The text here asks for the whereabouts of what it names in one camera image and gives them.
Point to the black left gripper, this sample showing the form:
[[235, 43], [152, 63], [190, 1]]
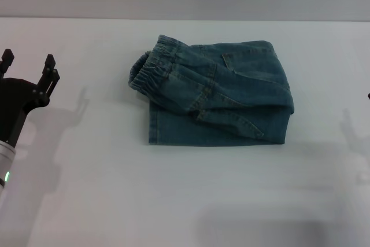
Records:
[[14, 105]]

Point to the blue denim shorts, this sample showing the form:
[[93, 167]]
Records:
[[216, 99]]

